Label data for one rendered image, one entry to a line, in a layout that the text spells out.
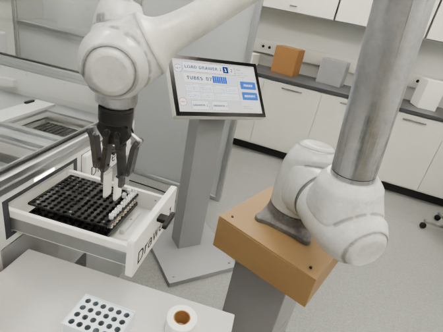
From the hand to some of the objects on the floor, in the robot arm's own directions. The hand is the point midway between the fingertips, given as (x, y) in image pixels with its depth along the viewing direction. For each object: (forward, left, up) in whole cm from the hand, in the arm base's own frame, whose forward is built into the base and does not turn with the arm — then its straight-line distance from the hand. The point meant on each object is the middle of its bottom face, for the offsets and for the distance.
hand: (112, 184), depth 80 cm
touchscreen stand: (+21, -97, -101) cm, 142 cm away
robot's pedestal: (-41, -40, -98) cm, 114 cm away
